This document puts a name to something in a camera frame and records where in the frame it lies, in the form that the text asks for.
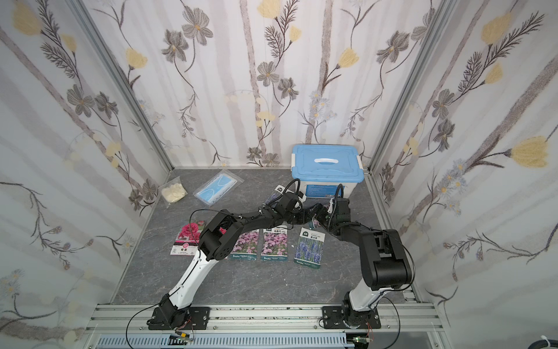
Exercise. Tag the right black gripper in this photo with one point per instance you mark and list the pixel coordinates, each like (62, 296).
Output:
(325, 214)

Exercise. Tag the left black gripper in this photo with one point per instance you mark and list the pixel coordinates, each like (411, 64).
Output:
(298, 214)

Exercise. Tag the lavender seed packet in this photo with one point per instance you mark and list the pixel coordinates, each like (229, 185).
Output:
(275, 195)
(309, 250)

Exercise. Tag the pink cosmos seed packet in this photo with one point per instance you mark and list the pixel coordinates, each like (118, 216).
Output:
(275, 245)
(313, 225)

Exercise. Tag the white back-side seed packet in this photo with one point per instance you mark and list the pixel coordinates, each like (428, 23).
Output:
(246, 246)

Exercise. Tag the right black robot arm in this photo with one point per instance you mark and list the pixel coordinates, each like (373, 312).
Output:
(384, 264)

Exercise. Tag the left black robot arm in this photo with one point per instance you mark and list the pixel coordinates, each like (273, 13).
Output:
(217, 241)

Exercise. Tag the blue lidded storage box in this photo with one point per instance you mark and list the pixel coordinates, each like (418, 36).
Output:
(321, 168)

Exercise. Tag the bagged blue face masks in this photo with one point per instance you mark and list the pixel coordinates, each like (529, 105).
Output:
(222, 183)

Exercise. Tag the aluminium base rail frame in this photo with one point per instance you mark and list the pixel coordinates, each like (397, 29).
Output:
(408, 325)

